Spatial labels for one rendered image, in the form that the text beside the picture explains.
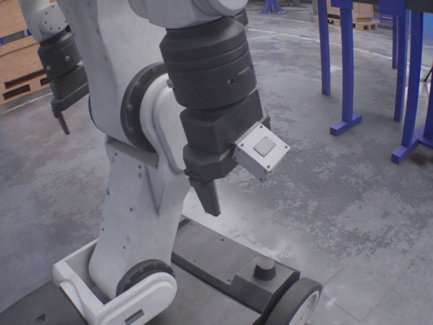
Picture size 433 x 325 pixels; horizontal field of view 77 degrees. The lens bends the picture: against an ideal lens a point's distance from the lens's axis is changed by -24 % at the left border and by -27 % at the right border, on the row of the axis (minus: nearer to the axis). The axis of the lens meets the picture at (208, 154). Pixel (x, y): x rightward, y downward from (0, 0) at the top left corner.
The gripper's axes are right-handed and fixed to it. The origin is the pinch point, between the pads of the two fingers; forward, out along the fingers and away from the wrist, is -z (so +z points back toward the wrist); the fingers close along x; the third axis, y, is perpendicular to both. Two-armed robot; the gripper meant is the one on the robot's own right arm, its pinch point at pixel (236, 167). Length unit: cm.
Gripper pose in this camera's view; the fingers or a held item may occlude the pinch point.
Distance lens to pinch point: 43.2
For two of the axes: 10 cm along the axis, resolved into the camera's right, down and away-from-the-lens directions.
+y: -7.2, -2.6, 6.4
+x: 6.5, -5.7, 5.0
